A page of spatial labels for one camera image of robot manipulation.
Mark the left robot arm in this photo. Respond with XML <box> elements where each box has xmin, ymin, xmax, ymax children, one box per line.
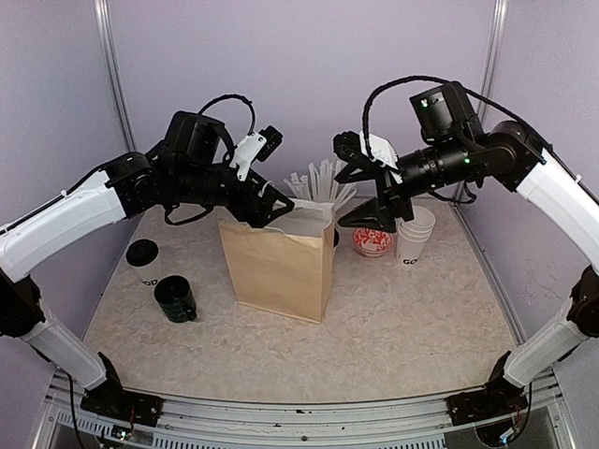
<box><xmin>1</xmin><ymin>110</ymin><xmax>294</xmax><ymax>416</ymax></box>

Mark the stack of white paper cups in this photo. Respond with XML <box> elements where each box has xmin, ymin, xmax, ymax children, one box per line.
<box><xmin>396</xmin><ymin>206</ymin><xmax>436</xmax><ymax>266</ymax></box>

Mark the bundle of wrapped white straws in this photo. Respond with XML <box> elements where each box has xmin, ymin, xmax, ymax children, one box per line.
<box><xmin>284</xmin><ymin>160</ymin><xmax>357</xmax><ymax>210</ymax></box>

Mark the right aluminium post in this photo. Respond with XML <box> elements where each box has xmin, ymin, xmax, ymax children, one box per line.
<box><xmin>453</xmin><ymin>0</ymin><xmax>509</xmax><ymax>201</ymax></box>

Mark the aluminium post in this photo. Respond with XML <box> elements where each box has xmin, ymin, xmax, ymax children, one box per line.
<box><xmin>94</xmin><ymin>0</ymin><xmax>137</xmax><ymax>152</ymax></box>
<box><xmin>453</xmin><ymin>0</ymin><xmax>509</xmax><ymax>201</ymax></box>

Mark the red patterned bowl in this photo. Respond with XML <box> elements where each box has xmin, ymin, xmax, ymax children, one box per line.
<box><xmin>352</xmin><ymin>227</ymin><xmax>394</xmax><ymax>257</ymax></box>

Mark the left aluminium post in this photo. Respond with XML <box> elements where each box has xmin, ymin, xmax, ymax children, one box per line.
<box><xmin>94</xmin><ymin>0</ymin><xmax>137</xmax><ymax>152</ymax></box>

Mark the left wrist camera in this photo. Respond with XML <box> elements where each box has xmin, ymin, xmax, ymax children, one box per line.
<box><xmin>229</xmin><ymin>125</ymin><xmax>284</xmax><ymax>181</ymax></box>

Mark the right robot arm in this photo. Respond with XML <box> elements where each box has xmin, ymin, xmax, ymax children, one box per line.
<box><xmin>332</xmin><ymin>78</ymin><xmax>598</xmax><ymax>424</ymax></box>

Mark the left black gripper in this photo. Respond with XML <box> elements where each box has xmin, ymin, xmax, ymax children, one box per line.
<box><xmin>172</xmin><ymin>162</ymin><xmax>296</xmax><ymax>227</ymax></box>

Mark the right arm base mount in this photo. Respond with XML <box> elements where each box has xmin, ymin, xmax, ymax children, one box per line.
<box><xmin>446</xmin><ymin>382</ymin><xmax>528</xmax><ymax>426</ymax></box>

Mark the white paper cup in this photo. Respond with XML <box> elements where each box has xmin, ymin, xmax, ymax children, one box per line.
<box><xmin>133</xmin><ymin>259</ymin><xmax>163</xmax><ymax>287</ymax></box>

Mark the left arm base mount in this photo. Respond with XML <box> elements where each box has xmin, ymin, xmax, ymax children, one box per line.
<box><xmin>80</xmin><ymin>389</ymin><xmax>164</xmax><ymax>427</ymax></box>

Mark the aluminium front rail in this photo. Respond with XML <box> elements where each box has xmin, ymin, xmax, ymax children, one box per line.
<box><xmin>37</xmin><ymin>369</ymin><xmax>577</xmax><ymax>449</ymax></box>

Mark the brown paper bag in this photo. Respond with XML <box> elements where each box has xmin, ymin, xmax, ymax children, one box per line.
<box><xmin>218</xmin><ymin>199</ymin><xmax>335</xmax><ymax>324</ymax></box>

